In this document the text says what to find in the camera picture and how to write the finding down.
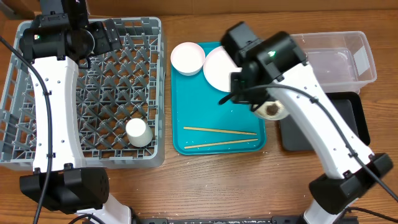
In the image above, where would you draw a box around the brown food lump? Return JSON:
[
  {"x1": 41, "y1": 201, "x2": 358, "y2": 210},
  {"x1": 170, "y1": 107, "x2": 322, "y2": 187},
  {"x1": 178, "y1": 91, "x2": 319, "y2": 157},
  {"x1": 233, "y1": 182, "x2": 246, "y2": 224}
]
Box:
[{"x1": 266, "y1": 103, "x2": 279, "y2": 116}]

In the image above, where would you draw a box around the grey bowl with rice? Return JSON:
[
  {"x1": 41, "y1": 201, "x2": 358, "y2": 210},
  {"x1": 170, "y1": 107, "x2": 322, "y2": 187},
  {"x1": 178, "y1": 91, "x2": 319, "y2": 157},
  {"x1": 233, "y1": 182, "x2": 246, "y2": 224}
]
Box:
[{"x1": 251, "y1": 100, "x2": 290, "y2": 121}]

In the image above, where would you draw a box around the white plastic cup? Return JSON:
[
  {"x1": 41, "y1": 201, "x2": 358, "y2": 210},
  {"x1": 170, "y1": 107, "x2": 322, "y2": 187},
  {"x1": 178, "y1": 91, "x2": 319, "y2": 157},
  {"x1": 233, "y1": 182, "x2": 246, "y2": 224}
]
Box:
[{"x1": 126, "y1": 118, "x2": 153, "y2": 147}]

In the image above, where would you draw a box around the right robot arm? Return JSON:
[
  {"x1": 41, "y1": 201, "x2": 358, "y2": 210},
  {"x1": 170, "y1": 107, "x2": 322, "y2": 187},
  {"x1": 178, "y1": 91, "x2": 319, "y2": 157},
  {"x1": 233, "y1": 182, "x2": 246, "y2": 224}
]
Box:
[{"x1": 221, "y1": 22, "x2": 393, "y2": 223}]

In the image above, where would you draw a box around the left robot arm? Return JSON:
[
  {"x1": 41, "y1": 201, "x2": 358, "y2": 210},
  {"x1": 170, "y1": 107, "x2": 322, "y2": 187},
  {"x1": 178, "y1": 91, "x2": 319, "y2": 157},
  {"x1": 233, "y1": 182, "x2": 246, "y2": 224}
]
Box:
[{"x1": 19, "y1": 1, "x2": 136, "y2": 223}]

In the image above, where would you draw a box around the grey dishwasher rack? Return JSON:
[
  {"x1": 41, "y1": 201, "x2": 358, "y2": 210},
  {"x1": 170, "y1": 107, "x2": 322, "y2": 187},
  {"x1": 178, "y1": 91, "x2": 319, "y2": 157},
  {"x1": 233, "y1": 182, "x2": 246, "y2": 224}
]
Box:
[{"x1": 1, "y1": 17, "x2": 167, "y2": 170}]

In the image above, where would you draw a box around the black waste tray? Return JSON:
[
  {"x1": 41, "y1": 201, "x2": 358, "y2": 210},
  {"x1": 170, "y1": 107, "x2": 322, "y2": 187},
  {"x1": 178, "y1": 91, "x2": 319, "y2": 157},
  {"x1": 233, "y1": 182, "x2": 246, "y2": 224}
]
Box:
[{"x1": 279, "y1": 92, "x2": 371, "y2": 152}]

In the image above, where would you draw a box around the pink round plate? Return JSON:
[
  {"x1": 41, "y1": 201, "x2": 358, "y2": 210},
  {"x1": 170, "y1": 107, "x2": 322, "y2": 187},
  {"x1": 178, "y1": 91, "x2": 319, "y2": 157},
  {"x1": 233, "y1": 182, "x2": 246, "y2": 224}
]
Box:
[{"x1": 203, "y1": 46, "x2": 242, "y2": 93}]

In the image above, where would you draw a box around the lower wooden chopstick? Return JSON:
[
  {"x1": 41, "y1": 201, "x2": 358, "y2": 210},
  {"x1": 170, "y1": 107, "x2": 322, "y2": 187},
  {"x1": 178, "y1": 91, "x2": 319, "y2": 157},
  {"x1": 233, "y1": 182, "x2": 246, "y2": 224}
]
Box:
[{"x1": 184, "y1": 139, "x2": 258, "y2": 149}]

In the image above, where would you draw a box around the wooden chopstick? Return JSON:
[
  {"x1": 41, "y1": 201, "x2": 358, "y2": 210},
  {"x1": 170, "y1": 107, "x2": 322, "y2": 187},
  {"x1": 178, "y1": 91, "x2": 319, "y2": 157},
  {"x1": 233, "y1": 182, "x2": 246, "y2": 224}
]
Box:
[
  {"x1": 183, "y1": 126, "x2": 257, "y2": 136},
  {"x1": 184, "y1": 139, "x2": 258, "y2": 149}
]

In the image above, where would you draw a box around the teal serving tray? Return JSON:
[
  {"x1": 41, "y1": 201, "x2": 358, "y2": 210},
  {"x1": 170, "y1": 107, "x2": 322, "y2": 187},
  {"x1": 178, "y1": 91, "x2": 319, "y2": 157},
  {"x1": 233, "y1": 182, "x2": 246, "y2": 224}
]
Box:
[{"x1": 170, "y1": 42, "x2": 267, "y2": 156}]

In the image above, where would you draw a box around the pink empty bowl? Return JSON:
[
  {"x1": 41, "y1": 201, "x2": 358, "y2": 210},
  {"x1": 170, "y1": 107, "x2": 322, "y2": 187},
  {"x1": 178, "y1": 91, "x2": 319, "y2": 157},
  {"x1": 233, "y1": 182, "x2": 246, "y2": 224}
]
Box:
[{"x1": 170, "y1": 42, "x2": 206, "y2": 76}]

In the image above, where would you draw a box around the upper wooden chopstick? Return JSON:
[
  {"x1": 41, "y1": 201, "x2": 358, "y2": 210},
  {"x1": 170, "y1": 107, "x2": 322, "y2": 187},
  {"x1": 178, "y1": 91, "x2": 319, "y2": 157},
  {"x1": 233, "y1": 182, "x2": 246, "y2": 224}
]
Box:
[{"x1": 183, "y1": 126, "x2": 257, "y2": 136}]

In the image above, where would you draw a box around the clear plastic bin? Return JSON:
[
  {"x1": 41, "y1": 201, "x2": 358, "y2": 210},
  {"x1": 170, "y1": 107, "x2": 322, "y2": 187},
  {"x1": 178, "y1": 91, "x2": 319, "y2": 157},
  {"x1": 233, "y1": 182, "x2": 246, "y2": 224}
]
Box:
[{"x1": 292, "y1": 31, "x2": 377, "y2": 93}]

